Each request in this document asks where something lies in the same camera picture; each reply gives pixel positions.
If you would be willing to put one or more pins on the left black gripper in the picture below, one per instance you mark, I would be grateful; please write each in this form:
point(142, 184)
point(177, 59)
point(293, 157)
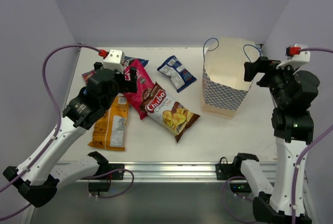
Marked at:
point(131, 80)

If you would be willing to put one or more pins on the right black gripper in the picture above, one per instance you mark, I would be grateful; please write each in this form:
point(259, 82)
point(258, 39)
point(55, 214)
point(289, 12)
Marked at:
point(261, 65)

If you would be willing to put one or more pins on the pink snack packet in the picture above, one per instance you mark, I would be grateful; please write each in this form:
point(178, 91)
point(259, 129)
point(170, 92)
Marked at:
point(144, 88)

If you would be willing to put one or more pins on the blue Doritos chip bag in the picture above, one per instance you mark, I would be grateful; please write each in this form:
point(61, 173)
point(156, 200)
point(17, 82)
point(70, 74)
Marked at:
point(129, 60)

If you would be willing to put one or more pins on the blue checkered paper bag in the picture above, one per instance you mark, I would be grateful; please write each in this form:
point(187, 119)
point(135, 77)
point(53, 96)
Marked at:
point(223, 85)

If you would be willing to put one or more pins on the brown chocolate snack packet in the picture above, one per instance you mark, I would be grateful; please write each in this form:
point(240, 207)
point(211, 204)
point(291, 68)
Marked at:
point(168, 112)

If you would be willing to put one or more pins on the purple Fox's candy bag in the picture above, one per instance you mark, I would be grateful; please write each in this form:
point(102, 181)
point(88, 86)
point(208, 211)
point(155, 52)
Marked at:
point(87, 75)

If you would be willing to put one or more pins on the blue white snack packet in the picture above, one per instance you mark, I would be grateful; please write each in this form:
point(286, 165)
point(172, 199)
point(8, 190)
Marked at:
point(178, 74)

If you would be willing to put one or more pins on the orange snack packet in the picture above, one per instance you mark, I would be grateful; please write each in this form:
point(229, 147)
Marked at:
point(109, 131)

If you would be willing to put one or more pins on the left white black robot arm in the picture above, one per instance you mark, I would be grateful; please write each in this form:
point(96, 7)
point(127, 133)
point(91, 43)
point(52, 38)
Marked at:
point(38, 178)

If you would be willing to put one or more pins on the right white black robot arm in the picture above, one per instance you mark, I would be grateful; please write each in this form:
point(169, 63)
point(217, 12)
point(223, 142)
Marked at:
point(282, 202)

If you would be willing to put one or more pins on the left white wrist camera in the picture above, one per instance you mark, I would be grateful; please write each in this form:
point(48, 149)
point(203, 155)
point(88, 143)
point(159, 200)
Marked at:
point(112, 59)

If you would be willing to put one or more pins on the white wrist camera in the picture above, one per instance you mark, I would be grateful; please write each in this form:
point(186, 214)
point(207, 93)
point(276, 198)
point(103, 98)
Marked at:
point(296, 57)
point(112, 59)

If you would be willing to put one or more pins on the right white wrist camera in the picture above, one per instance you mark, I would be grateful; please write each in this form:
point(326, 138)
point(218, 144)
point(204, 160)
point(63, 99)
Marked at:
point(296, 57)

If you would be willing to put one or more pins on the aluminium mounting rail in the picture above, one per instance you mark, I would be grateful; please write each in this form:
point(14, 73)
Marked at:
point(172, 172)

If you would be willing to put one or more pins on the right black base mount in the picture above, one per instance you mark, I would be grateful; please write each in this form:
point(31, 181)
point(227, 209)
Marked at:
point(225, 170)

